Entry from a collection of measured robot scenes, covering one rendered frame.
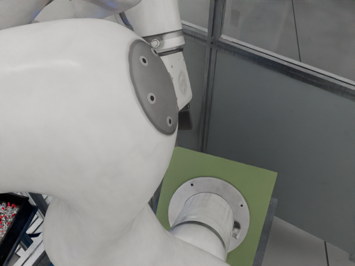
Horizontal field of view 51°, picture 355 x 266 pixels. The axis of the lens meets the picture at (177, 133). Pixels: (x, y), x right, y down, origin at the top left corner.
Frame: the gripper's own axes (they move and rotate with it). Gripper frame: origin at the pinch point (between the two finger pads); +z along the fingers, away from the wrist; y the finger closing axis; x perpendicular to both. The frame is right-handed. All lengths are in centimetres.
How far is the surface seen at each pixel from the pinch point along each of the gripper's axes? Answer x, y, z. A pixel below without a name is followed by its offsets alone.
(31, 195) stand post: 94, 53, 42
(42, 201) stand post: 96, 61, 49
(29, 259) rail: 47, 0, 32
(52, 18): 65, 62, -28
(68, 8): 61, 68, -31
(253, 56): -7, 64, -4
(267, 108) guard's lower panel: -8, 74, 17
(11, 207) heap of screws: 58, 10, 22
